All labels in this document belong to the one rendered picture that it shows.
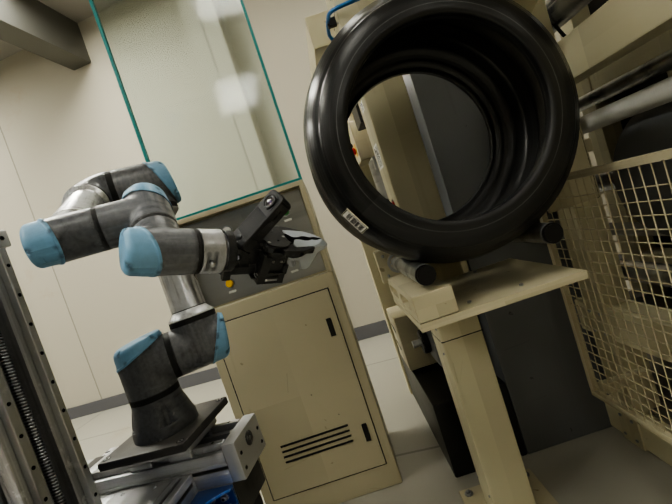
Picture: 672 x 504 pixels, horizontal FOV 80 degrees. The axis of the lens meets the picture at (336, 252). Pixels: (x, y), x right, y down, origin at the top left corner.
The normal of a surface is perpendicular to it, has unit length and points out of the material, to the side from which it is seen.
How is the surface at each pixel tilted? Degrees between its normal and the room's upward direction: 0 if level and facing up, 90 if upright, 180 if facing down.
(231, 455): 90
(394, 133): 90
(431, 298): 90
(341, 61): 83
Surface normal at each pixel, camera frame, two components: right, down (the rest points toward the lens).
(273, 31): -0.15, 0.11
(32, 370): 0.94, -0.30
